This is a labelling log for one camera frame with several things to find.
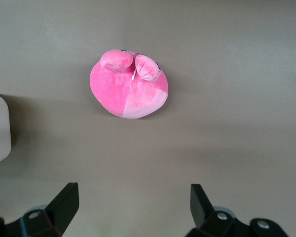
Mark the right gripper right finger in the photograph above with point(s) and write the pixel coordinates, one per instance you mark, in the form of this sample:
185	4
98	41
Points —
207	217

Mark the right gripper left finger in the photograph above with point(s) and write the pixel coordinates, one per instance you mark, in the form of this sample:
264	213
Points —
56	214

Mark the pink plush toy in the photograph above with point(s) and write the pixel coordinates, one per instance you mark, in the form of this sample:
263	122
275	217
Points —
128	93

